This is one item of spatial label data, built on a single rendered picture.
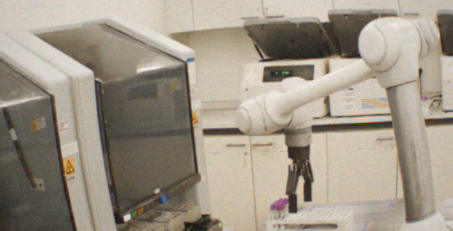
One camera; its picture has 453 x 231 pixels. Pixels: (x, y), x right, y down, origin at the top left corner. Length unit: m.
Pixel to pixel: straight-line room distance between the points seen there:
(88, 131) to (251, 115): 0.48
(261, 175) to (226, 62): 1.03
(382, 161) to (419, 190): 2.48
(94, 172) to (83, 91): 0.24
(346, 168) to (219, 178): 0.88
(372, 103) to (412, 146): 2.47
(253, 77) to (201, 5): 0.70
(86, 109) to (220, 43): 3.18
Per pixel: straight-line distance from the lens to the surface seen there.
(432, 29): 1.71
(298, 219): 2.15
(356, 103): 4.06
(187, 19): 4.68
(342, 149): 4.11
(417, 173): 1.60
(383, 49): 1.53
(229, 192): 4.41
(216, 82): 4.99
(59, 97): 1.73
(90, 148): 1.86
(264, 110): 1.92
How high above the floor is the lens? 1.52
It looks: 7 degrees down
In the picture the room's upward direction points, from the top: 5 degrees counter-clockwise
